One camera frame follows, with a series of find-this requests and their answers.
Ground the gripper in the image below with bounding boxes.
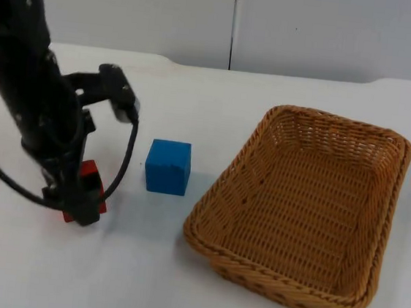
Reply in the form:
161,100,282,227
12,102,113,229

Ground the blue cube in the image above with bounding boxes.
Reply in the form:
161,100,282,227
142,138,196,198

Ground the red cube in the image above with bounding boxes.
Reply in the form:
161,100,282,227
61,157,113,228

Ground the pale brown wicker basket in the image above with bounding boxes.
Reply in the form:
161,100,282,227
175,94,411,308

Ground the black cable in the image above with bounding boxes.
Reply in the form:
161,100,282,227
0,101,140,217

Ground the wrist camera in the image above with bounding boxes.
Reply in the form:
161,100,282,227
93,62,145,124

